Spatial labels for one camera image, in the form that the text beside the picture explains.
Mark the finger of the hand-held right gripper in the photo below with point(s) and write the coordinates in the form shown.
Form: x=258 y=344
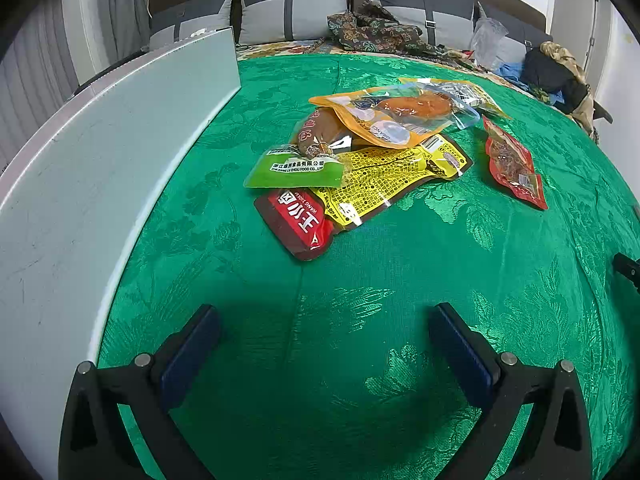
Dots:
x=629 y=270

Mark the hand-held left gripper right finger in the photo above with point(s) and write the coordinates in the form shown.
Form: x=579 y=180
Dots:
x=460 y=360

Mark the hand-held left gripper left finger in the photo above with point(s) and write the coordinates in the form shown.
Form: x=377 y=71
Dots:
x=192 y=355

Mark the red snack packet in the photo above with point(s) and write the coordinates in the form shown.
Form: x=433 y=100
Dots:
x=512 y=160

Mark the brown packet with red label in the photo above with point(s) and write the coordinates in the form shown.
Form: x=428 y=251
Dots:
x=295 y=220

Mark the yellow printed snack packet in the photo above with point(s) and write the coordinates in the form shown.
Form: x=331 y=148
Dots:
x=390 y=180

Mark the white storage box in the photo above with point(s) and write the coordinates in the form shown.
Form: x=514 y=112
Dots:
x=100 y=170

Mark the small green snack packet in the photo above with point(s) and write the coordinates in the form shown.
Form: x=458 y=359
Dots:
x=295 y=172

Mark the yellow-edged clear snack packet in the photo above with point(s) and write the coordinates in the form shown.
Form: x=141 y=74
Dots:
x=465 y=92

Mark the brown sausage snack packet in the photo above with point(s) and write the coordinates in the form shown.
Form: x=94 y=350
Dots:
x=315 y=132

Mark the orange chicken snack packet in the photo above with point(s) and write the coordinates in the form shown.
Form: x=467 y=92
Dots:
x=390 y=110

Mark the green patterned blanket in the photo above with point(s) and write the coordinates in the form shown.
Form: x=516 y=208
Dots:
x=400 y=270

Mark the dark wooden chair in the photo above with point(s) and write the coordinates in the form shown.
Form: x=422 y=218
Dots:
x=602 y=115

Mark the black bag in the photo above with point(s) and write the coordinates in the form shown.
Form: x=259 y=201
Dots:
x=550 y=72

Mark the pile of clothes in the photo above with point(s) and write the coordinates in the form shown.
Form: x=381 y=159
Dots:
x=565 y=52

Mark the blue cloth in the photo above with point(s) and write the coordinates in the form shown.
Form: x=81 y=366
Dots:
x=509 y=72

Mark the grey two-tone pillow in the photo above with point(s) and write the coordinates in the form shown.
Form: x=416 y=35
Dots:
x=450 y=15
x=515 y=45
x=310 y=15

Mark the clear plastic bag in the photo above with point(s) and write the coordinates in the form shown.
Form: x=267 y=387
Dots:
x=487 y=40

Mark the dark floral fabric bag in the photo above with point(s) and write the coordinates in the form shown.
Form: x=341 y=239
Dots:
x=380 y=32

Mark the grey curtain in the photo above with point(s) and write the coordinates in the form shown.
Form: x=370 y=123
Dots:
x=122 y=15

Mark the white door frame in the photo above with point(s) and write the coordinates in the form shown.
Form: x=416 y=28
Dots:
x=553 y=0

